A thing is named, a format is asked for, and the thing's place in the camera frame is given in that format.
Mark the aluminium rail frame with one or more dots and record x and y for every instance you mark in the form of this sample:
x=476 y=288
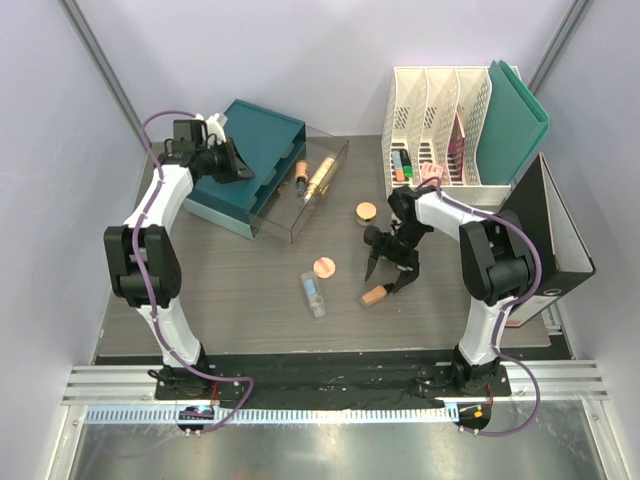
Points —
x=549 y=381

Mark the black round cap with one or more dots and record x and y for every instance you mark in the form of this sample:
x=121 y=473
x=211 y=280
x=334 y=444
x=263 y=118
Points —
x=372 y=235

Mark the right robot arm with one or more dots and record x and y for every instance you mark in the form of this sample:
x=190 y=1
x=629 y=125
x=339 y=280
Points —
x=500 y=267

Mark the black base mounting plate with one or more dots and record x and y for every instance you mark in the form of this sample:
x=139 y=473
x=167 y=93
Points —
x=326 y=380

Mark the small beige concealer tube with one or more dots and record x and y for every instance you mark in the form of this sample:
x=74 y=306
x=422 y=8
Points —
x=301 y=177

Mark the clear smoky open drawer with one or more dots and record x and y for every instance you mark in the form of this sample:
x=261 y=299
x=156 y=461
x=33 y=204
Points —
x=283 y=216

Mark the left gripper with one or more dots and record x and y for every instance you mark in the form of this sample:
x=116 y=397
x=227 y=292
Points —
x=237 y=168

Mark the white slotted cable duct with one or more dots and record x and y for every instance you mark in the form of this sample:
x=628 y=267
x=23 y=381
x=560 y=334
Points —
x=200 y=414

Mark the peach foundation bottle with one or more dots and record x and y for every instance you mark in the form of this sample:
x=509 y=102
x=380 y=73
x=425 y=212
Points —
x=376 y=295

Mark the gold lid cream jar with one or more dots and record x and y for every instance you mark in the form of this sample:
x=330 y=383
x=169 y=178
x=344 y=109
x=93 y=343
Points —
x=366 y=213

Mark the green plastic folder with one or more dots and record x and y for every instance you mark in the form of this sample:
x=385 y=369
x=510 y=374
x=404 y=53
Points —
x=514 y=126

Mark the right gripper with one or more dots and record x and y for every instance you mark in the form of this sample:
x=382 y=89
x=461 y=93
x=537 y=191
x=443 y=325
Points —
x=409 y=265

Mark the highlighter markers pack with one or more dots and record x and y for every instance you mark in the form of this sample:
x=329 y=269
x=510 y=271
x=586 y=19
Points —
x=401 y=163

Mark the clear blue label bottle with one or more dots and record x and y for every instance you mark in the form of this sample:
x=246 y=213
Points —
x=309 y=282

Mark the black lever arch binder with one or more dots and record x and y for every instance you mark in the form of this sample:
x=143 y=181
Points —
x=544 y=217

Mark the teal drawer organizer box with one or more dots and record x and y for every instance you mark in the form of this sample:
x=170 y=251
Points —
x=268 y=142

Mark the round pink compact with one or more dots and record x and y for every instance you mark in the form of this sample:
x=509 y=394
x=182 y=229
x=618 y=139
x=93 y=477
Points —
x=324 y=267

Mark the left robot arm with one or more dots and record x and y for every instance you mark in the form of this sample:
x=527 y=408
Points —
x=143 y=267

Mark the cream gold pump bottle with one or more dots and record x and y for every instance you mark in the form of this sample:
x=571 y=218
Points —
x=316 y=179

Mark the magenta booklet in rack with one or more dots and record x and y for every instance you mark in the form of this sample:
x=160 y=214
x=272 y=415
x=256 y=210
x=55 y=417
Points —
x=456 y=151

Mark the white file organizer rack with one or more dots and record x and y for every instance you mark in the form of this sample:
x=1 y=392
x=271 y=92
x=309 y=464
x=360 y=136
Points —
x=422 y=103

